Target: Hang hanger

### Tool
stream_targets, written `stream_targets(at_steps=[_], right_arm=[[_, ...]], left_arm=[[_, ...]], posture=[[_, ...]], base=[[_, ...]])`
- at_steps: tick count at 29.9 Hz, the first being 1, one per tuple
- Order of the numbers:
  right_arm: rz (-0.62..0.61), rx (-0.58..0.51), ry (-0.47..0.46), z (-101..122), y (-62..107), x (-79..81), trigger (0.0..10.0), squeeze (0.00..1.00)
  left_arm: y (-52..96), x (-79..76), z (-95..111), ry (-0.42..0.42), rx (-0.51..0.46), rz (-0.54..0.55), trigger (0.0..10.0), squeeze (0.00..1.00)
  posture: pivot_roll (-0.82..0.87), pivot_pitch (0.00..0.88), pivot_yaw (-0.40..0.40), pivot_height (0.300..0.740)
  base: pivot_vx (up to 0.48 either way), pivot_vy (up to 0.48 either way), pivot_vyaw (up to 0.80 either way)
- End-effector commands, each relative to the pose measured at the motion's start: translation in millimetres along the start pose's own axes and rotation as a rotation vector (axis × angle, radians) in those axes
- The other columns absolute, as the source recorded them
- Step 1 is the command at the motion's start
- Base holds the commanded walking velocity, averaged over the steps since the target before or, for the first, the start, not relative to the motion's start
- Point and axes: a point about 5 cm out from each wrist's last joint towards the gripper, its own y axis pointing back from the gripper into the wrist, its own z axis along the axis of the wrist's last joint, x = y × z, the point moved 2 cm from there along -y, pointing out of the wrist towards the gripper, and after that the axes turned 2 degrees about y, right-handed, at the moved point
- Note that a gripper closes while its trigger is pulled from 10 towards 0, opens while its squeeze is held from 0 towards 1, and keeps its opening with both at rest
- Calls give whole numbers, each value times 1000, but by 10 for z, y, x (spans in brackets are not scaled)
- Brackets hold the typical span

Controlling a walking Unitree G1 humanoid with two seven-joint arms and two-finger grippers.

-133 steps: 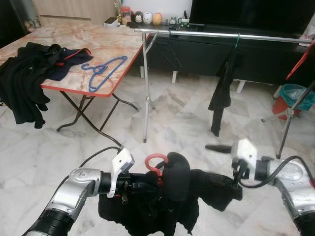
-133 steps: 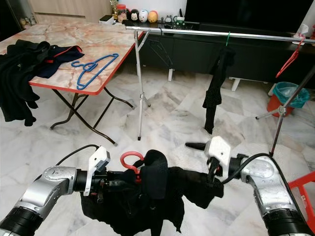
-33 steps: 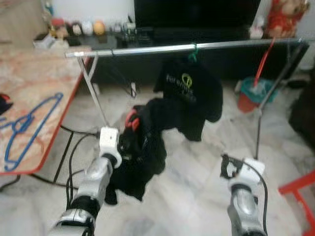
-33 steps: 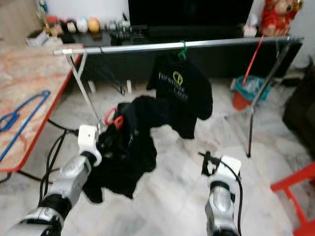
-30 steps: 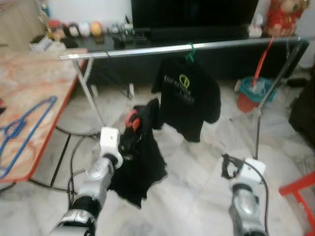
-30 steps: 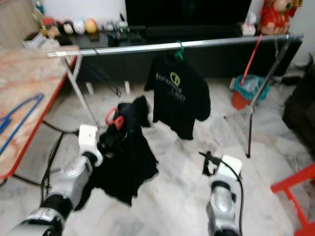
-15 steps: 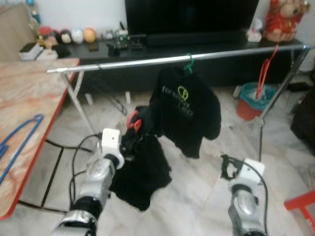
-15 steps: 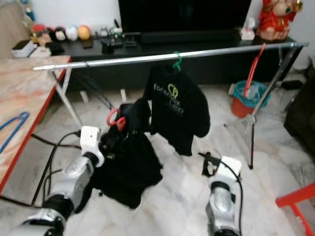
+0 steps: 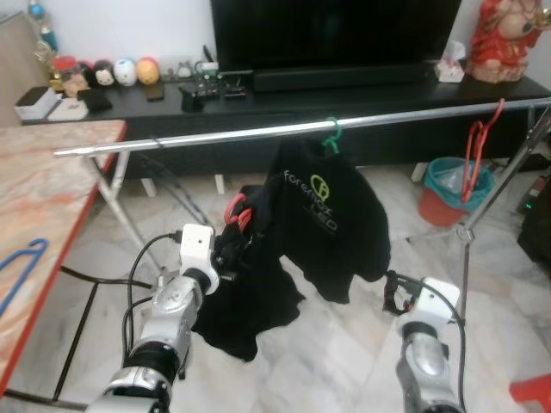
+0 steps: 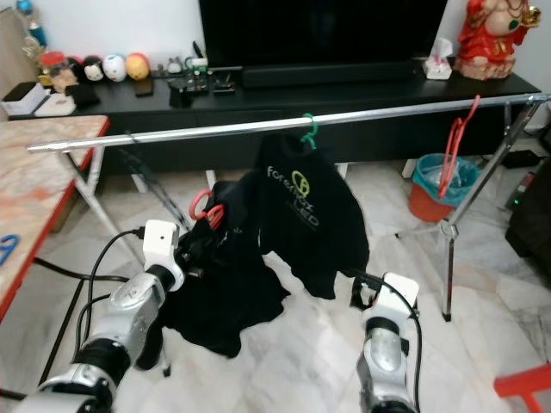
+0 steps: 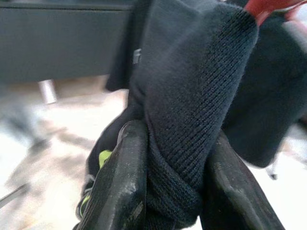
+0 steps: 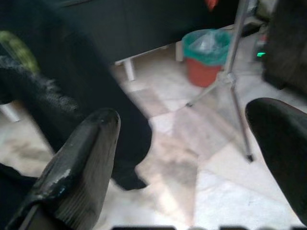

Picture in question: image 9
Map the red plastic clothes hanger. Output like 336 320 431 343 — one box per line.
223 193 256 234
461 97 508 206

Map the plain black garment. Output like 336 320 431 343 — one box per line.
191 183 307 363

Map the black printed t-shirt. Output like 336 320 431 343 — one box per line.
263 138 393 305

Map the green clothes hanger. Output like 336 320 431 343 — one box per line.
322 116 344 157

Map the blue clothes hanger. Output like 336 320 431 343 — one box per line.
0 237 49 318

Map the red bin with green bag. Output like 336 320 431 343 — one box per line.
419 157 497 228

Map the black TV console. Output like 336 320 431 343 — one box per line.
22 73 551 179

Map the red plastic stool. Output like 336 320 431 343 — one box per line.
509 373 551 413

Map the green circuit board device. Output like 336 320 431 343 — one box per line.
195 45 224 98

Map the black phone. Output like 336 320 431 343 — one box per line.
145 81 167 102

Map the marble-pattern folding table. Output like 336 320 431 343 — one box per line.
0 119 129 398

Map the orange round plush toy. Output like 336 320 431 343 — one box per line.
136 57 162 86

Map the small black stand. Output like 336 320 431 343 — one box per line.
82 89 114 114

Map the white round plush toy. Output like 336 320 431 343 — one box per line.
115 58 139 87

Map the flat white box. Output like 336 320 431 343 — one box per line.
47 97 90 122

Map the black round plush toy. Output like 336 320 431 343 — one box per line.
93 59 117 88

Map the small white pink ornament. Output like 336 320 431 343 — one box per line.
435 41 467 83

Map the black television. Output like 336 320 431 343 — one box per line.
210 0 464 75

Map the red seated figurine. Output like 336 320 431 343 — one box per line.
467 0 551 84

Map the light wooden cabinet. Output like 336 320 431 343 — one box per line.
0 13 49 128

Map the blue trophy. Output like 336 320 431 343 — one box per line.
26 0 59 61

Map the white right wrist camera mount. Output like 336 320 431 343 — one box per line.
411 277 462 327

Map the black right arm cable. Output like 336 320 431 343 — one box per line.
385 269 471 413

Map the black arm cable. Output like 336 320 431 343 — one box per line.
385 269 471 413
121 231 187 381

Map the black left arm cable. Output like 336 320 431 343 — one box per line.
121 231 187 381

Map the black floor cable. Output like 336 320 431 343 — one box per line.
55 265 163 291

